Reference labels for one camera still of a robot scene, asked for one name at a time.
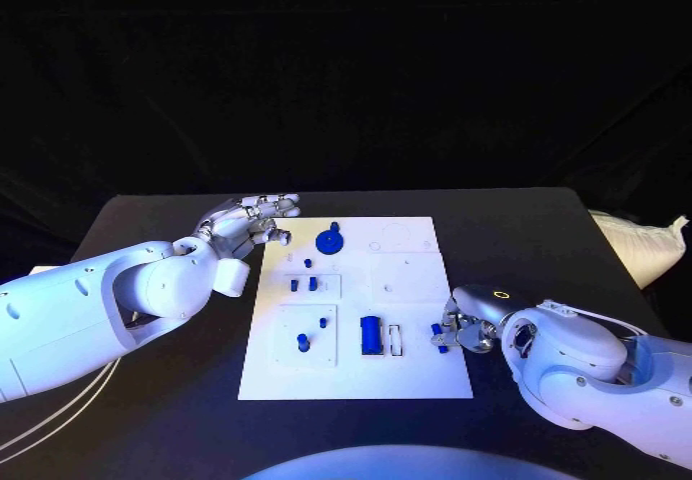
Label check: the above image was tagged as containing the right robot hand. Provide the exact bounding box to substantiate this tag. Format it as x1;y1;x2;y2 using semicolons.
429;283;540;355

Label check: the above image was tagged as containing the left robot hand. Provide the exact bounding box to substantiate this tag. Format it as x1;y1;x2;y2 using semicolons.
193;193;302;261

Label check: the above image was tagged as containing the white task board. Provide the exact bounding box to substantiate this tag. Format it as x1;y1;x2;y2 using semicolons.
236;216;475;402

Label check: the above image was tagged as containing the blue gear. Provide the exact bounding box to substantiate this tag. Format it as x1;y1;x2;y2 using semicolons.
314;229;346;257

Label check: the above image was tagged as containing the large blue cylinder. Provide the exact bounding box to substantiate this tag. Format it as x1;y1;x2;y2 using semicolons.
359;315;384;356

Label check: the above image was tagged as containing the white sack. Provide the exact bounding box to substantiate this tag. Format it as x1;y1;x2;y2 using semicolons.
586;209;692;291

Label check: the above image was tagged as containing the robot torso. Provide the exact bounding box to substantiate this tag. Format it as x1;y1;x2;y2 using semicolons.
239;444;582;480

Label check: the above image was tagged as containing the white cable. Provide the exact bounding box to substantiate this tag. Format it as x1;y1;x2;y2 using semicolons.
542;298;650;338
0;357;121;451
0;361;124;465

